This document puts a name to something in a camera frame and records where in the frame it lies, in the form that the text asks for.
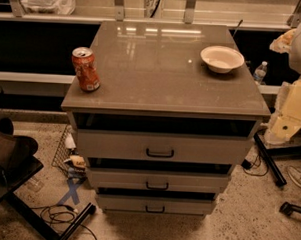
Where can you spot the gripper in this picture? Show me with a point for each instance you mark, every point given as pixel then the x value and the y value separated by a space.
pixel 287 115

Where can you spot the grey bottom drawer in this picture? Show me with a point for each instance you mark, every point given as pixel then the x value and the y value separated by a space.
pixel 155 205

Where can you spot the grey drawer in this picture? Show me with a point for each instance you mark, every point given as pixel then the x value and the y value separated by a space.
pixel 156 180
pixel 155 205
pixel 176 148

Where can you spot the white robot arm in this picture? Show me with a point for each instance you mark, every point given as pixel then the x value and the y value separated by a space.
pixel 290 42

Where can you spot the grey drawer cabinet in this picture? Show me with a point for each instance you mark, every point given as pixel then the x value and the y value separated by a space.
pixel 153 81

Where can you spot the grey middle drawer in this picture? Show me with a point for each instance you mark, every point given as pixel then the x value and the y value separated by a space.
pixel 156 180

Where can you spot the grey top drawer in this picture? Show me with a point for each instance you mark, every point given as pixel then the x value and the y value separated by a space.
pixel 176 148

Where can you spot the clear plastic water bottle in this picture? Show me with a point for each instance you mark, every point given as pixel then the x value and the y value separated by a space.
pixel 260 73

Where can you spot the grey sneaker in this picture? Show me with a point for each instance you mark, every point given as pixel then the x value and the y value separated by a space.
pixel 295 175

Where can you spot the black stand leg right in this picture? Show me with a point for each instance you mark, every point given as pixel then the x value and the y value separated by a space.
pixel 280 181

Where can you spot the white paper bowl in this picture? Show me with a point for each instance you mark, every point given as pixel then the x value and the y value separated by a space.
pixel 221 59

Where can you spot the orange soda can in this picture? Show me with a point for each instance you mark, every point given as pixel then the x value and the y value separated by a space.
pixel 83 62

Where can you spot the small toy figure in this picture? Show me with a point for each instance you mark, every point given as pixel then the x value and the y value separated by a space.
pixel 76 167

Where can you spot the blue tape cross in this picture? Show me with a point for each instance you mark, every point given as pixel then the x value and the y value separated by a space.
pixel 73 185

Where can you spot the white plastic bag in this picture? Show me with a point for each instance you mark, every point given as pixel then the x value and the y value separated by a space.
pixel 59 7

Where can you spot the black metal stand leg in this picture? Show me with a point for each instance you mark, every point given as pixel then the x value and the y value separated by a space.
pixel 44 217

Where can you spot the brown leather object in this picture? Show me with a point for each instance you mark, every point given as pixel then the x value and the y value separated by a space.
pixel 14 149

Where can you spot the wire mesh basket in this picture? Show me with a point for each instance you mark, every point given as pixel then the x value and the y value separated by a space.
pixel 62 153

